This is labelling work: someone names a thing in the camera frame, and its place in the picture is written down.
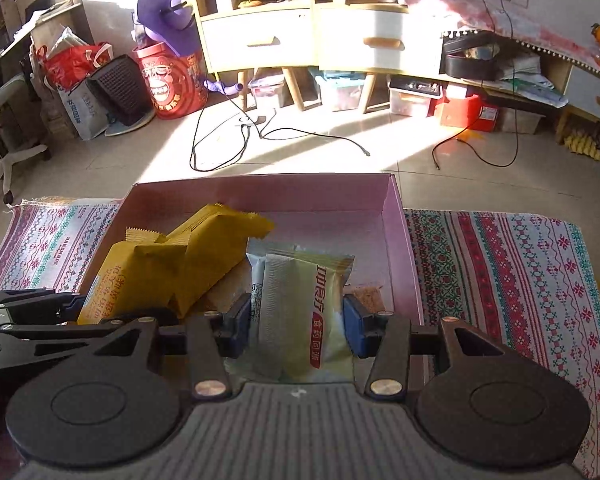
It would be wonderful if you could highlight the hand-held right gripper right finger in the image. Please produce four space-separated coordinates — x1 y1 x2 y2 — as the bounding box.
343 292 531 401

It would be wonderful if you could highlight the red printed bucket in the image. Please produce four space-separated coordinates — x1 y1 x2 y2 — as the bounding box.
132 42 204 120

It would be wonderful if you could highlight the white office chair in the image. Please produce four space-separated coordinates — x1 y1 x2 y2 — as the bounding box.
0 72 51 213

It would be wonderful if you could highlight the patterned woven mat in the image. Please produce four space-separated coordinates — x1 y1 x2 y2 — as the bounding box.
0 197 600 478

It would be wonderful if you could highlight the purple plastic tube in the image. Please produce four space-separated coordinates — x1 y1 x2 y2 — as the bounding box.
203 77 243 96

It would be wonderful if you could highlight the white green packet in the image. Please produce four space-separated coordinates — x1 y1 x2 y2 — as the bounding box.
245 239 356 383

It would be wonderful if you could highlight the black mesh basket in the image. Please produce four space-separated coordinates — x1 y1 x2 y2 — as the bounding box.
86 54 157 137

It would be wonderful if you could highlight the white low drawer cabinet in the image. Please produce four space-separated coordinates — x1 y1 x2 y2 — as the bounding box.
555 60 600 146

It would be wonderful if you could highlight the row of yellow cones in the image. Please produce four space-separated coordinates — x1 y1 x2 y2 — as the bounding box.
562 130 600 163

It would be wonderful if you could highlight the stack of papers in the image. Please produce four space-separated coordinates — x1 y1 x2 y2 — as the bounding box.
500 55 571 108

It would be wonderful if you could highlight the wooden desk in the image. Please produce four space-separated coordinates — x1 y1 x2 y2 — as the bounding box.
0 0 83 86

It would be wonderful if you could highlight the black round case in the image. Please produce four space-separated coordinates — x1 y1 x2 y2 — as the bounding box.
441 30 506 81

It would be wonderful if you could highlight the wooden shelf cabinet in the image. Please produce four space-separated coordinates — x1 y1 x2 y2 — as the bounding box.
187 0 321 111

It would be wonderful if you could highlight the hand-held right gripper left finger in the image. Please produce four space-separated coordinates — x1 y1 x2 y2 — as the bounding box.
45 292 255 401

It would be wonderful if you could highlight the white paper bag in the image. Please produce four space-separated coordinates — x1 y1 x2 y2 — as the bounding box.
55 77 111 141

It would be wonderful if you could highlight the pink lace-edged cloth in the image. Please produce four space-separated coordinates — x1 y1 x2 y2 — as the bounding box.
395 0 600 78

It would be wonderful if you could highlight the clear storage box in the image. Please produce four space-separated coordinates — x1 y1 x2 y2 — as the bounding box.
247 72 288 110
316 71 366 112
387 77 443 117

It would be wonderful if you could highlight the red cardboard box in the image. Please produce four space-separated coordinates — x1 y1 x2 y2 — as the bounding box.
437 95 498 133

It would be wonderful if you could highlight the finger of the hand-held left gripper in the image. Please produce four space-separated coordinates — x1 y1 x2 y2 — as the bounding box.
0 287 88 323
0 307 178 361

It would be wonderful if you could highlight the pink cardboard box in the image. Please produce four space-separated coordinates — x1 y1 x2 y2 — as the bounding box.
80 172 428 376

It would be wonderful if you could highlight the grey cardboard box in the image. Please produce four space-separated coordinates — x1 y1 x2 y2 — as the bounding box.
495 107 546 135

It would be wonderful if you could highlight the black floor cable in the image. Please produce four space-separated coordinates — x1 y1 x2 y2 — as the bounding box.
432 80 521 168
189 77 372 173

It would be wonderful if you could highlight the red shopping bag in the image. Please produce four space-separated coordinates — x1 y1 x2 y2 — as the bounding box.
36 42 113 88

